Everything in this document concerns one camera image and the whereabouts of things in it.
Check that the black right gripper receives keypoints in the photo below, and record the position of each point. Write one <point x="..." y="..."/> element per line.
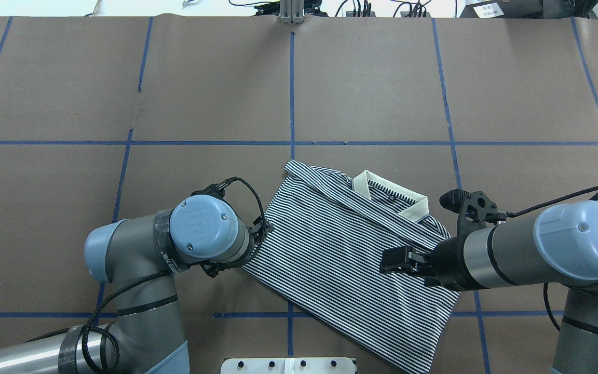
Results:
<point x="448" y="262"/>

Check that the aluminium frame post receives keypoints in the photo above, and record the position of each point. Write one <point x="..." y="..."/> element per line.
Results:
<point x="291" y="12"/>

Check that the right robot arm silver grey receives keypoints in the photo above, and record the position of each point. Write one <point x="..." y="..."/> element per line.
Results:
<point x="494" y="249"/>

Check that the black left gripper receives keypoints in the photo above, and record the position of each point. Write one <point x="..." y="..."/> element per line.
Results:
<point x="255" y="244"/>

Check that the navy white striped polo shirt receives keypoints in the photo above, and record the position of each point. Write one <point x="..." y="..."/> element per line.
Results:
<point x="330" y="231"/>

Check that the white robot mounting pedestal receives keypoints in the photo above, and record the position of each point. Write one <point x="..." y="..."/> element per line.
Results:
<point x="290" y="365"/>

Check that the black box with label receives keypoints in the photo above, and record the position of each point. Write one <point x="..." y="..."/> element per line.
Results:
<point x="502" y="9"/>

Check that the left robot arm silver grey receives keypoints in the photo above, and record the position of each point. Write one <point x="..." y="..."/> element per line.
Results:
<point x="138" y="328"/>

